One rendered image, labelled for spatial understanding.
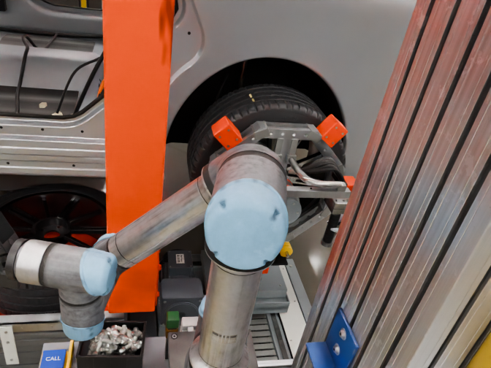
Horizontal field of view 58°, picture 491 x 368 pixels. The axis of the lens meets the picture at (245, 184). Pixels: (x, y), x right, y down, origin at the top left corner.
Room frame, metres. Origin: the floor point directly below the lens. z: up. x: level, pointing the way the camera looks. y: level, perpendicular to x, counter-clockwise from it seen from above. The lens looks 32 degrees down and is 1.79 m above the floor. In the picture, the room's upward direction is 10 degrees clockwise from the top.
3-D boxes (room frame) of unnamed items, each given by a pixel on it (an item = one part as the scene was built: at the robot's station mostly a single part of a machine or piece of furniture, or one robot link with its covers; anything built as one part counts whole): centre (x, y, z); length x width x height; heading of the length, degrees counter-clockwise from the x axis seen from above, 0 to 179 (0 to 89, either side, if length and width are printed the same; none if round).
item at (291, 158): (1.42, -0.24, 1.03); 0.19 x 0.18 x 0.11; 16
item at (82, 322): (0.55, 0.25, 1.12); 0.11 x 0.08 x 0.11; 1
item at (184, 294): (1.44, 0.22, 0.26); 0.42 x 0.18 x 0.35; 16
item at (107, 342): (0.89, 0.33, 0.51); 0.20 x 0.14 x 0.13; 102
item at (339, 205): (1.36, -0.34, 0.93); 0.09 x 0.05 x 0.05; 16
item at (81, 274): (0.54, 0.25, 1.21); 0.11 x 0.08 x 0.09; 91
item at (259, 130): (1.51, -0.11, 0.85); 0.54 x 0.07 x 0.54; 106
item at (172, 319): (0.94, 0.15, 0.64); 0.04 x 0.04 x 0.04; 16
